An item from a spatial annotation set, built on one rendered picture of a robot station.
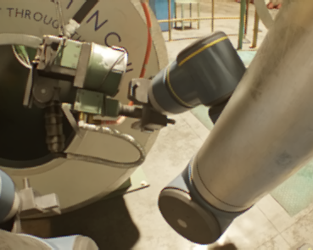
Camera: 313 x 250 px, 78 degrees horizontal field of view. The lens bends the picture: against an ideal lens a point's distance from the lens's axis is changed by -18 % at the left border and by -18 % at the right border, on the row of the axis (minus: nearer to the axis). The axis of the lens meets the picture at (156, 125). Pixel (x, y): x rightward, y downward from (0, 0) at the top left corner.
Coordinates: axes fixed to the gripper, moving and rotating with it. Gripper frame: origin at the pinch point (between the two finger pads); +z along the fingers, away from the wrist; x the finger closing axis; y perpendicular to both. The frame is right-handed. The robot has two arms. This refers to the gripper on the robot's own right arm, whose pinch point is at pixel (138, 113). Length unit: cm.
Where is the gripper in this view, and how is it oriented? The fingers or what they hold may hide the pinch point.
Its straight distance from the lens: 69.8
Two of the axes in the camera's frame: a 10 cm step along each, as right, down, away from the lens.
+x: 0.4, -9.7, 2.6
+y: 8.8, 1.5, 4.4
